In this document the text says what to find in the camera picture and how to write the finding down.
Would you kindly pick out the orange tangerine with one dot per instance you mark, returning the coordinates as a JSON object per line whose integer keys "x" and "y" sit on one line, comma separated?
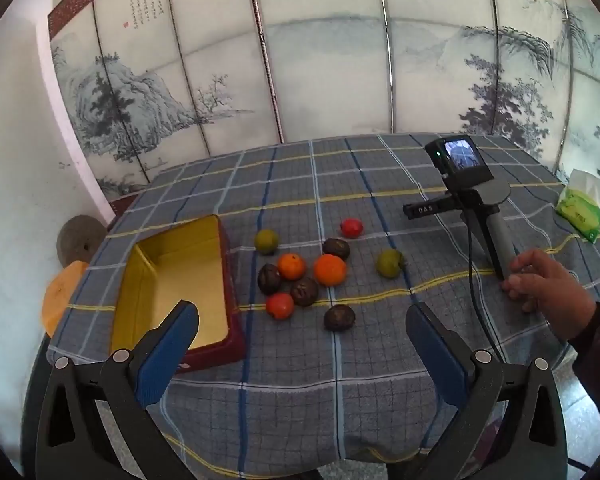
{"x": 291, "y": 266}
{"x": 329, "y": 269}

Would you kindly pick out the person's right hand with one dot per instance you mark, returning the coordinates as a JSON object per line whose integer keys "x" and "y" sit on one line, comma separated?
{"x": 555, "y": 295}

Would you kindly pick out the dark brown passion fruit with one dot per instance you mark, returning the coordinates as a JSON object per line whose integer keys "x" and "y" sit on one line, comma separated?
{"x": 339, "y": 317}
{"x": 269, "y": 278}
{"x": 336, "y": 248}
{"x": 304, "y": 291}

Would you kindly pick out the round grey millstone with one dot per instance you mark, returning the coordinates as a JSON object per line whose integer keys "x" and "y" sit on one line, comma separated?
{"x": 77, "y": 240}

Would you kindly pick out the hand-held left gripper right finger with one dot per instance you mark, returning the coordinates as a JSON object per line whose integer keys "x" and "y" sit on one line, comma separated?
{"x": 432, "y": 345}

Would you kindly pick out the green tissue pack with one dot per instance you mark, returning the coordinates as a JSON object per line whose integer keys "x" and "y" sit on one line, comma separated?
{"x": 580, "y": 210}

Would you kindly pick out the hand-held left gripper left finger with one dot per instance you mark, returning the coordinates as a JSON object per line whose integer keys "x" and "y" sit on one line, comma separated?
{"x": 167, "y": 355}

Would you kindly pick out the landscape painted folding screen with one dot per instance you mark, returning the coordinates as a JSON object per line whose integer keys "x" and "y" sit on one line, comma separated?
{"x": 330, "y": 60}

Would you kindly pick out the red tomato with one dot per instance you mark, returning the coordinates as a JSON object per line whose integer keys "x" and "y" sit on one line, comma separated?
{"x": 280, "y": 305}
{"x": 352, "y": 228}

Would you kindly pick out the red and gold tin box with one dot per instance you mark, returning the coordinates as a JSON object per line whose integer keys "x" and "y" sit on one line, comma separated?
{"x": 180, "y": 280}

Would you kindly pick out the blue plaid tablecloth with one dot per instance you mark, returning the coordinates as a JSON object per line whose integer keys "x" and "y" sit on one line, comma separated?
{"x": 330, "y": 185}

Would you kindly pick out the green tangerine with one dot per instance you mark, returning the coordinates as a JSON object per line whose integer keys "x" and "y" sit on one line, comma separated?
{"x": 390, "y": 263}
{"x": 266, "y": 241}

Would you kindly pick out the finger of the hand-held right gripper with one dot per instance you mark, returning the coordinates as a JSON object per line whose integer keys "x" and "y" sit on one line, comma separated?
{"x": 425, "y": 211}

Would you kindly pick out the orange plastic stool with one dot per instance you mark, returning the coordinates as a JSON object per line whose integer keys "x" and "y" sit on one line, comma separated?
{"x": 60, "y": 295}

